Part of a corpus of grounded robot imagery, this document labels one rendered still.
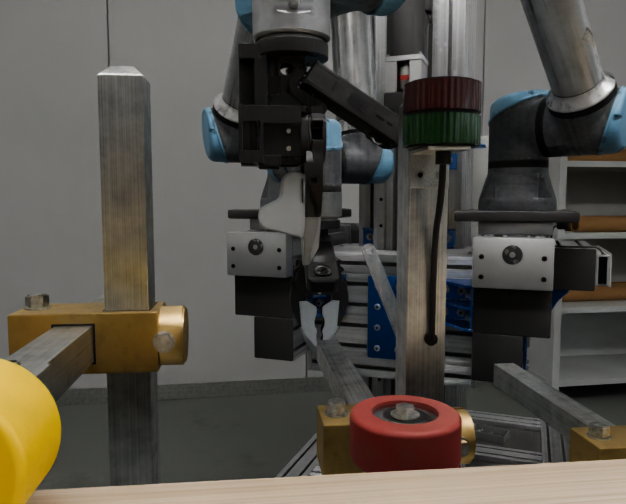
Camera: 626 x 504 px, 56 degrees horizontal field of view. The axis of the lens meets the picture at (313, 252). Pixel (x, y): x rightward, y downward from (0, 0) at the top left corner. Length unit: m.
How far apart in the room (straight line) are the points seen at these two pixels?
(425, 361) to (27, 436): 0.33
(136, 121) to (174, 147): 2.65
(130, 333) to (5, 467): 0.22
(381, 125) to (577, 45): 0.57
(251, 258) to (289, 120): 0.68
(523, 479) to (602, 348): 3.59
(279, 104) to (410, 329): 0.24
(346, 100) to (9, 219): 2.82
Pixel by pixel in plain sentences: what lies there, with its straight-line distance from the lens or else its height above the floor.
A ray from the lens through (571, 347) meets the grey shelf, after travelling 3.84.
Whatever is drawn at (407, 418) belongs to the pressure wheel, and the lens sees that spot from 0.43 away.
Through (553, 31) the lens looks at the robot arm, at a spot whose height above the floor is 1.33.
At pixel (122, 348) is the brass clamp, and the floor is 0.94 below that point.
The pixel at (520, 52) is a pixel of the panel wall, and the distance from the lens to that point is 3.65.
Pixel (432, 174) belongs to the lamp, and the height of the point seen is 1.08.
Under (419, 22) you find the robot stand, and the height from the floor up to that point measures 1.45.
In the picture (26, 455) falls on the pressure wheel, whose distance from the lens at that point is 0.30.
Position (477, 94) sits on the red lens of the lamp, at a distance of 0.47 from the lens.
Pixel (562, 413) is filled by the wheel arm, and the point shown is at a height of 0.82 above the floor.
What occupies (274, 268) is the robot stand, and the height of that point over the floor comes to 0.92.
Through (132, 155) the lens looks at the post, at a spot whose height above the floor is 1.09.
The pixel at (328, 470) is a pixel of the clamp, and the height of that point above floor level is 0.83.
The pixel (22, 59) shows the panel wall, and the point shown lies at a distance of 3.32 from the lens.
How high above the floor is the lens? 1.06
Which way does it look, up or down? 5 degrees down
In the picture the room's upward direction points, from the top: straight up
